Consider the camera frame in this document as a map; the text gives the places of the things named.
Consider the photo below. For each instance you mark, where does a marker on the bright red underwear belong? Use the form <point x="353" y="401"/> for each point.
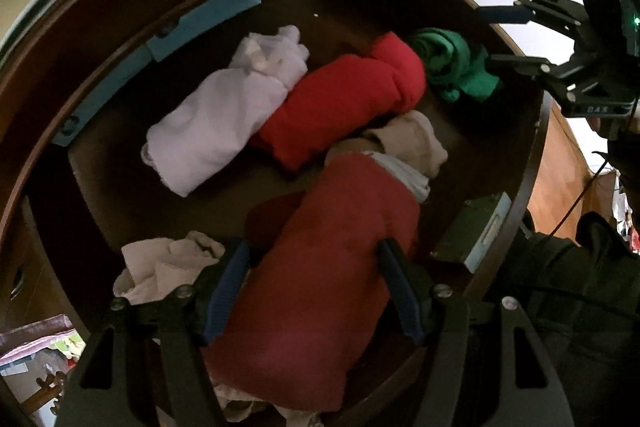
<point x="340" y="102"/>

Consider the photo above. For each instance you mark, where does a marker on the wooden drawer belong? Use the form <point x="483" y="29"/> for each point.
<point x="350" y="7"/>

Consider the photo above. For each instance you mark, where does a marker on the person's dark jacket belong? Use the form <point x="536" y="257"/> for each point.
<point x="575" y="347"/>

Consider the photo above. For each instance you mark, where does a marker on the light blue drawer rail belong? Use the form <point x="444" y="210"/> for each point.
<point x="225" y="2"/>

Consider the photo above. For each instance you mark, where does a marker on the white cloth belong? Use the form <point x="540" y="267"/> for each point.
<point x="250" y="407"/>

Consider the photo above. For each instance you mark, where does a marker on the wooden stand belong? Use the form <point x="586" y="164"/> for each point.
<point x="47" y="382"/>

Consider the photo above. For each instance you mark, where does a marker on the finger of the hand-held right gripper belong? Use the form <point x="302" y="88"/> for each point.
<point x="500" y="13"/>
<point x="520" y="64"/>

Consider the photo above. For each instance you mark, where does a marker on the beige underwear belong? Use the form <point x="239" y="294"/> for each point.
<point x="410" y="142"/>

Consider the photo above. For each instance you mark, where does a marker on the green underwear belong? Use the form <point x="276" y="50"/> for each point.
<point x="450" y="57"/>

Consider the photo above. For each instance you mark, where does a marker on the dark red underwear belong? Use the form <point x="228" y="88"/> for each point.
<point x="325" y="282"/>

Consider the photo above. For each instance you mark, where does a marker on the pink patterned cloth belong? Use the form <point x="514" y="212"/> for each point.
<point x="35" y="337"/>

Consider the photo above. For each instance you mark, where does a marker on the small olive green box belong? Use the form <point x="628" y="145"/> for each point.
<point x="465" y="232"/>

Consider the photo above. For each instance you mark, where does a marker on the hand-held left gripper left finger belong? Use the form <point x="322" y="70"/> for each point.
<point x="227" y="287"/>

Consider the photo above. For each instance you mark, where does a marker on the lilac white underwear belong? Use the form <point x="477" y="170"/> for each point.
<point x="210" y="127"/>

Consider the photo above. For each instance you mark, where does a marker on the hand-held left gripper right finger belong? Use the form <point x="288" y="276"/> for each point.
<point x="400" y="292"/>

